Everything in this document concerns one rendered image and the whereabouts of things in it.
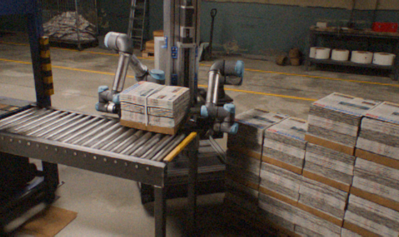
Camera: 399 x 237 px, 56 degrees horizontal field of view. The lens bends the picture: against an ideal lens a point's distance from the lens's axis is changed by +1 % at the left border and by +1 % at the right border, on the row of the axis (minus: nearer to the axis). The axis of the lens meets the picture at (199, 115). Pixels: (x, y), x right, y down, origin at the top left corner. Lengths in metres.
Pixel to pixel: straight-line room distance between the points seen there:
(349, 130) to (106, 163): 1.35
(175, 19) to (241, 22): 6.24
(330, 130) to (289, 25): 6.89
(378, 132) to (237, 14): 7.34
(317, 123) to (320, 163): 0.25
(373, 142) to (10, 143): 2.07
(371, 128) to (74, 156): 1.62
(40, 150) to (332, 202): 1.74
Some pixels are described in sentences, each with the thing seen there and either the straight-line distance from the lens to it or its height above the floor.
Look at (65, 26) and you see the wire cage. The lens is 10.02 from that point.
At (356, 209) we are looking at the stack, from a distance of 2.37.
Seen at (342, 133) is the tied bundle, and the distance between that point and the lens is 2.22.
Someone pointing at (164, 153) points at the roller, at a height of 0.79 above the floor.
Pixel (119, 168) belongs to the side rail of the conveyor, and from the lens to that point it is 2.10.
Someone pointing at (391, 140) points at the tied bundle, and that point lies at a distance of 2.16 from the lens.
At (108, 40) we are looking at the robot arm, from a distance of 2.76.
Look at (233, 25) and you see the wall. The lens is 9.27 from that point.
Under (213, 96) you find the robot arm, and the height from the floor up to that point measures 1.01.
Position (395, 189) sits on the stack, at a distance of 2.25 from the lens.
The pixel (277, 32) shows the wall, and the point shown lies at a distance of 9.06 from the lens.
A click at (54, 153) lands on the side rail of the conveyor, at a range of 2.33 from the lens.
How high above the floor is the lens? 1.71
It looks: 19 degrees down
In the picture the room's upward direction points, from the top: 2 degrees clockwise
